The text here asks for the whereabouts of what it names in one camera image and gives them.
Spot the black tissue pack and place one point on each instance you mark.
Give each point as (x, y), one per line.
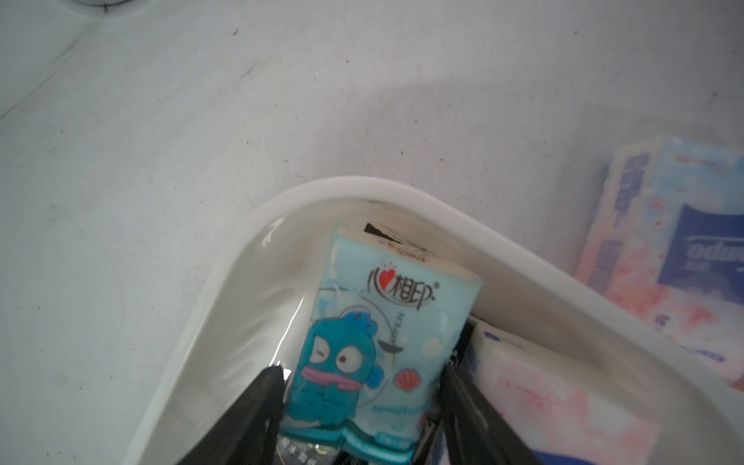
(395, 238)

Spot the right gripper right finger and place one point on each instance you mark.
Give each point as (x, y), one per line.
(475, 433)

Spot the teal cartoon tissue pack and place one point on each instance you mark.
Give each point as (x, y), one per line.
(384, 323)

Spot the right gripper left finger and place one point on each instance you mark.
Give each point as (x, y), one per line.
(247, 432)

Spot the white storage box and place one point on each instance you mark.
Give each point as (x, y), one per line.
(254, 309)

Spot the pink Tempo tissue pack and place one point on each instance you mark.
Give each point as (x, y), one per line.
(666, 245)
(566, 412)

